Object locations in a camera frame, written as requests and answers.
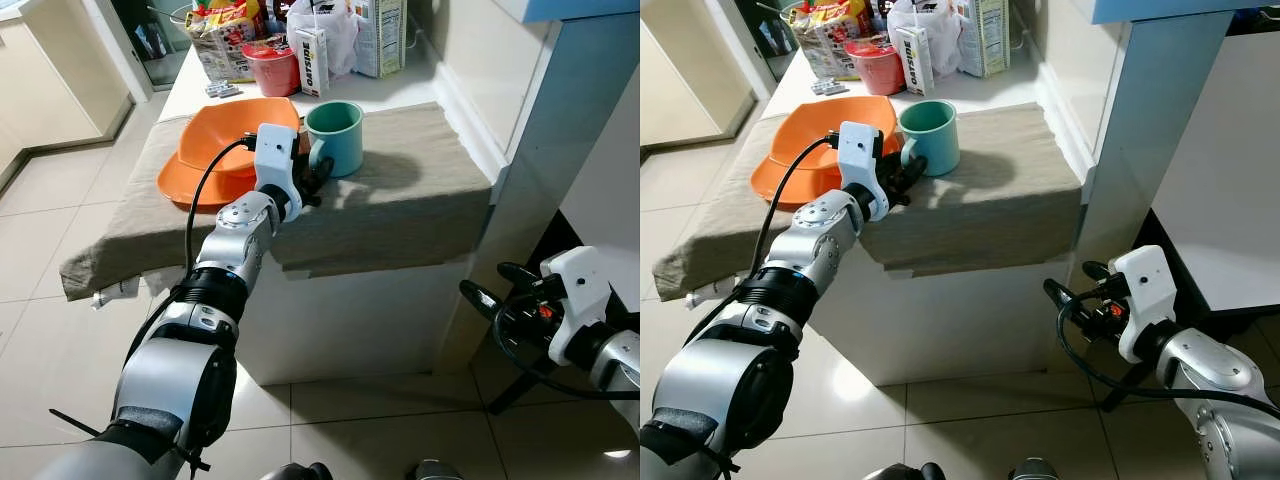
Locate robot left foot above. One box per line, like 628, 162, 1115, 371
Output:
262, 462, 333, 480
865, 462, 946, 480

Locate orange plastic plate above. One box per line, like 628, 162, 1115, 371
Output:
750, 150, 851, 211
157, 150, 263, 213

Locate white floor cabinet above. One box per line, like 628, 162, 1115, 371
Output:
810, 250, 1091, 388
235, 250, 496, 388

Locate glass door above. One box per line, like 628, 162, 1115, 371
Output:
733, 0, 801, 59
108, 0, 193, 89

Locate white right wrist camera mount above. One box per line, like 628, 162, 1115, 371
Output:
1110, 245, 1179, 363
540, 246, 613, 366

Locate colourful snack bag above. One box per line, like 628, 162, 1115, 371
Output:
790, 0, 871, 81
185, 0, 266, 83

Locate white kitchen counter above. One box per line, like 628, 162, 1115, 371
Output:
158, 40, 443, 126
770, 45, 1041, 116

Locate orange plastic bowl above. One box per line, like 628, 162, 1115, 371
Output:
178, 97, 301, 176
770, 96, 898, 173

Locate black metal stand leg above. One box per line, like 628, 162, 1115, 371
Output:
1100, 360, 1161, 413
485, 345, 561, 416

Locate white plastic tube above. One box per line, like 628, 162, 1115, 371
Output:
688, 278, 746, 309
92, 278, 143, 311

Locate white oat milk carton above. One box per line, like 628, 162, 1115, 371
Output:
292, 27, 331, 98
893, 25, 936, 97

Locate red plastic cup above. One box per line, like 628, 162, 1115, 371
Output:
845, 38, 906, 96
242, 40, 301, 98

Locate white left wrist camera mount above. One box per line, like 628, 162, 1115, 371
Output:
252, 123, 304, 219
838, 121, 889, 221

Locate grey-brown cloth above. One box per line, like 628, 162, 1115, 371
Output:
60, 100, 496, 301
652, 102, 1086, 301

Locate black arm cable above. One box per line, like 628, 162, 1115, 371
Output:
690, 133, 843, 346
1057, 290, 1280, 423
120, 135, 259, 371
490, 290, 641, 403

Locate green mug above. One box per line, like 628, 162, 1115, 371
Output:
305, 101, 365, 179
898, 100, 961, 178

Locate white plastic bag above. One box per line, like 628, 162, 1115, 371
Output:
887, 0, 963, 76
285, 0, 361, 79

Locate cream wall cabinets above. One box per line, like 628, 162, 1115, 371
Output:
0, 0, 136, 176
640, 0, 756, 151

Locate white cereal box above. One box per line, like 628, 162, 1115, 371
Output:
352, 0, 409, 79
955, 0, 1011, 79

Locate white and blue tall cabinet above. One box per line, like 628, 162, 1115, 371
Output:
1070, 0, 1280, 313
435, 0, 641, 381

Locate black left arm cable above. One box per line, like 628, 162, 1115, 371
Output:
690, 133, 843, 346
120, 135, 259, 371

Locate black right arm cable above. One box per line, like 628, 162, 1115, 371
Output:
1057, 290, 1280, 423
490, 290, 641, 403

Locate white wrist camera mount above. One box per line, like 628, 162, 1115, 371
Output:
252, 123, 304, 219
1110, 245, 1179, 363
540, 246, 613, 366
838, 121, 889, 221

